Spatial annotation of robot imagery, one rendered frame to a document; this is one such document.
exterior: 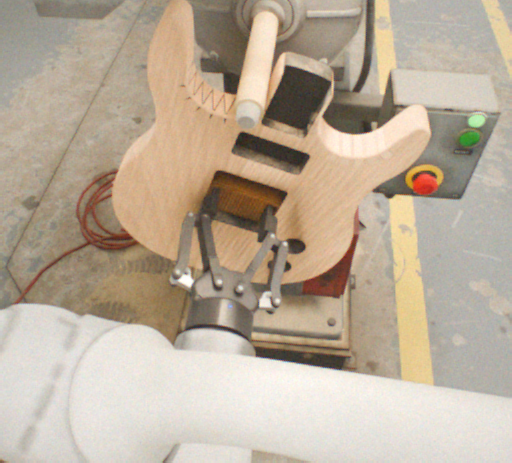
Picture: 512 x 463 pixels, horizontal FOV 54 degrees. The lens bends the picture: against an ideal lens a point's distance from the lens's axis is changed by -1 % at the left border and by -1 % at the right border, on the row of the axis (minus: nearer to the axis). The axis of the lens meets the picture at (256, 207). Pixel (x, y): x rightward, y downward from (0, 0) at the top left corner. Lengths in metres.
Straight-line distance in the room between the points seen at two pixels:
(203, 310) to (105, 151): 1.91
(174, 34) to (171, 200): 0.26
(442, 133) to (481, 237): 1.38
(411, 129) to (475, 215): 1.66
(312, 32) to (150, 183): 0.30
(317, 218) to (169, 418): 0.43
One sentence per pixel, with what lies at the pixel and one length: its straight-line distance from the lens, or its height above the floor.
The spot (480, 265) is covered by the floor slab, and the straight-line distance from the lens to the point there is 2.09.
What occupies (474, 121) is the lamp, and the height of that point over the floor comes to 1.11.
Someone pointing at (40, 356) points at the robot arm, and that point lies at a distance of 0.36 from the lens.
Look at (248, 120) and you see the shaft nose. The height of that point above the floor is 1.25.
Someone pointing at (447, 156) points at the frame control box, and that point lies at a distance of 0.86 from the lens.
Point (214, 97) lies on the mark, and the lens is 0.61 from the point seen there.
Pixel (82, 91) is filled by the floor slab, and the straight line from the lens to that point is 2.82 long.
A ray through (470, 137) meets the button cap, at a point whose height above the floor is 1.07.
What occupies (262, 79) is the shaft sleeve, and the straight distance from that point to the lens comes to 0.56.
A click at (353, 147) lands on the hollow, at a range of 0.63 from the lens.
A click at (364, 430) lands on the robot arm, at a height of 1.29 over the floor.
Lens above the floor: 1.58
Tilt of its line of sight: 49 degrees down
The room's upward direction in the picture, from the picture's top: straight up
